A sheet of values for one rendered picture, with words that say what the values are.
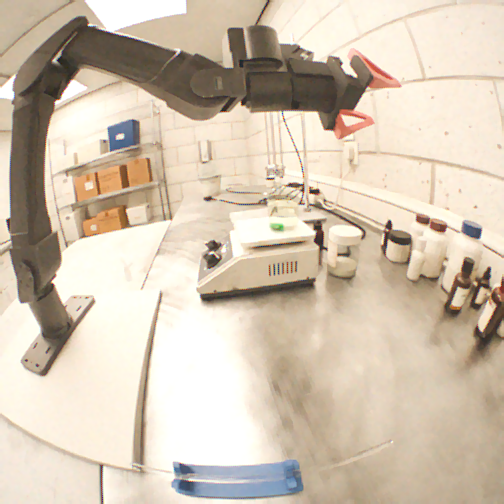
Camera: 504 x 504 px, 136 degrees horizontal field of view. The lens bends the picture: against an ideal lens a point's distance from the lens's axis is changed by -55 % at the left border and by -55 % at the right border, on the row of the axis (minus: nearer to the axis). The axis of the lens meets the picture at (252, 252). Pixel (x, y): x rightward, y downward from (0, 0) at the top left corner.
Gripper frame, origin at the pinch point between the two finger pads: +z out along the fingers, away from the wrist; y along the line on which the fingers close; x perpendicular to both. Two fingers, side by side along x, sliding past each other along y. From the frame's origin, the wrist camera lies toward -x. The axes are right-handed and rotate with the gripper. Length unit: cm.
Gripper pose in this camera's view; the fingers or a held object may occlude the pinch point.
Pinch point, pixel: (381, 102)
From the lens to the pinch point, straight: 36.6
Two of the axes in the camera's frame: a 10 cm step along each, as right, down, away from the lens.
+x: 1.3, 9.8, -1.2
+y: -0.1, 1.2, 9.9
